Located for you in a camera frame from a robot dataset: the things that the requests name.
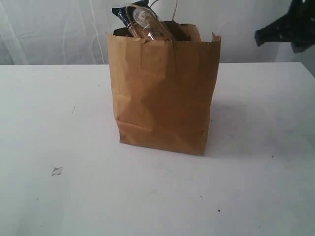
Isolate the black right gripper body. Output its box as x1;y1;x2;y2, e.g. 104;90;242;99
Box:
254;0;315;53

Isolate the spaghetti pasta packet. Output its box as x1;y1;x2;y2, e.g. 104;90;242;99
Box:
112;0;175;41

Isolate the small clear plastic scrap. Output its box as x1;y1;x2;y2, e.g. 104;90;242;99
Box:
51;167;63;176

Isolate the brown paper shopping bag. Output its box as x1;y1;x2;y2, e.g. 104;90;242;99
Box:
107;21;221;155

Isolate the white backdrop curtain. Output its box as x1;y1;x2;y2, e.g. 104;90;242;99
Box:
0;0;315;64

